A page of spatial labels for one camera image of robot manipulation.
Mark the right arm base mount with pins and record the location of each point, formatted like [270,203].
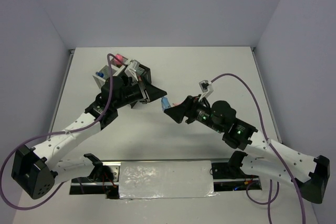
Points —
[225,180]

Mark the blue utility knife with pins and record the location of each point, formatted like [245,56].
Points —
[165,103]

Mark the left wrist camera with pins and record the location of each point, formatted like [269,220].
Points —
[131,69]

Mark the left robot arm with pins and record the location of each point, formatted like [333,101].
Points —
[37,169]

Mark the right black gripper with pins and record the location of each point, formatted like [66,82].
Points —
[188,108]

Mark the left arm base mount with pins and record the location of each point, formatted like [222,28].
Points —
[106,185]

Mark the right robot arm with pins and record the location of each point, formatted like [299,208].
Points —
[254,154]

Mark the white slotted container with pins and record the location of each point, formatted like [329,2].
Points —
[116,71]

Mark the blue cap spray bottle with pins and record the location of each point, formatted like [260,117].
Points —
[100,74]

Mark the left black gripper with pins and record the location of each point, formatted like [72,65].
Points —
[156,93]

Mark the silver foil covered plate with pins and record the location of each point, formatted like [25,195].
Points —
[171,179]

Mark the pink cap glue bottle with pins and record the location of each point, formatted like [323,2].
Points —
[118,60]

